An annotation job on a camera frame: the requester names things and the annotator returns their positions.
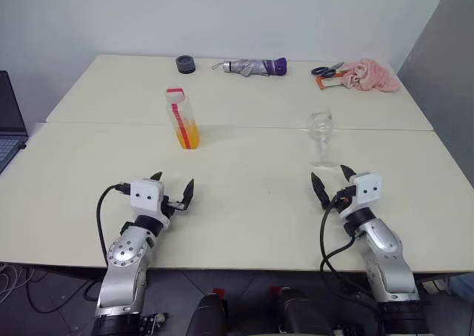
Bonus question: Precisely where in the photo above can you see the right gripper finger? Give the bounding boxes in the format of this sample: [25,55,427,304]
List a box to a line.
[310,172,332,209]
[339,164,358,186]

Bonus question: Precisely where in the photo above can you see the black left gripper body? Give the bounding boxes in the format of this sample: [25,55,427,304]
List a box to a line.
[159,194,187,221]

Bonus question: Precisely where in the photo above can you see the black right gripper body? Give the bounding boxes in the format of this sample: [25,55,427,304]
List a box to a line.
[334,184,358,213]

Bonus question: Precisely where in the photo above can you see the plastic bottle with orange liquid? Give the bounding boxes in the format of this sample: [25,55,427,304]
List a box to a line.
[164,87,201,151]

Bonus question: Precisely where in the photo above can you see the clear wine glass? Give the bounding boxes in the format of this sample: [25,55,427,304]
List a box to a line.
[308,108,337,167]

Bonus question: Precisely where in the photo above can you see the orange metal clamp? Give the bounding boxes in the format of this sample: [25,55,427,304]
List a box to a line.
[315,73,348,92]

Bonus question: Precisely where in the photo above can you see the pink crumpled cloth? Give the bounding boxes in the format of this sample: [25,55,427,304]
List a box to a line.
[340,58,401,93]

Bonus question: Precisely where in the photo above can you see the dark grey tape roll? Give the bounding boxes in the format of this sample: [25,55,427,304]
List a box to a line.
[176,55,196,75]

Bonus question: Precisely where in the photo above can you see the dark rounded robot leg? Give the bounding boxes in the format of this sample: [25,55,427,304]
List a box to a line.
[184,287,230,336]
[269,284,331,336]

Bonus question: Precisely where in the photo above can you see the grey partition panel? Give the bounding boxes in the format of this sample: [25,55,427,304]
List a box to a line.
[395,0,474,189]

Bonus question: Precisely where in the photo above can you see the folded silver purple umbrella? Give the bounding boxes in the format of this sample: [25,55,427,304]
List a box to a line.
[211,56,290,78]

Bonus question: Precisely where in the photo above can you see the dark grey laptop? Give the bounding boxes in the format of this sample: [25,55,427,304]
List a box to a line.
[0,70,29,175]

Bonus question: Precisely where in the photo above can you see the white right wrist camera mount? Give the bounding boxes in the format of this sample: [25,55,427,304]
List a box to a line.
[338,172,383,219]

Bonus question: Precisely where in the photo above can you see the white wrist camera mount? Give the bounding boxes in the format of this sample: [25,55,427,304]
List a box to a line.
[338,172,383,219]
[129,178,171,226]

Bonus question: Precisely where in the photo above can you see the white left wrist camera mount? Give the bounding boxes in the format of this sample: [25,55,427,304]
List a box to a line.
[129,178,171,226]

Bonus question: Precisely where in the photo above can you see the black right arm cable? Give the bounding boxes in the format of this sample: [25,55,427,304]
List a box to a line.
[319,194,379,304]

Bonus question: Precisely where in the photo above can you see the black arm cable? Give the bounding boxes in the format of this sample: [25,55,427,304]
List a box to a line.
[319,194,379,304]
[96,182,131,267]

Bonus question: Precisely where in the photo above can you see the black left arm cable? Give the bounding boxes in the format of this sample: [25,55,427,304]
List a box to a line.
[96,182,131,267]

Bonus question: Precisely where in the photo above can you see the blue handled scissors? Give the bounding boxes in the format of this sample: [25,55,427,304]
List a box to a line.
[310,61,346,79]

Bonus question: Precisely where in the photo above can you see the metal bracket with white knob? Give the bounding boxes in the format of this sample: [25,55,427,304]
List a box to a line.
[139,312,168,334]

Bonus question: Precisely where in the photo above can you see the black floor cable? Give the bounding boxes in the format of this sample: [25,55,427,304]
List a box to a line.
[24,268,101,315]

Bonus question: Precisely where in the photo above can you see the white floor cables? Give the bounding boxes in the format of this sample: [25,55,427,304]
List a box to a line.
[0,262,29,304]

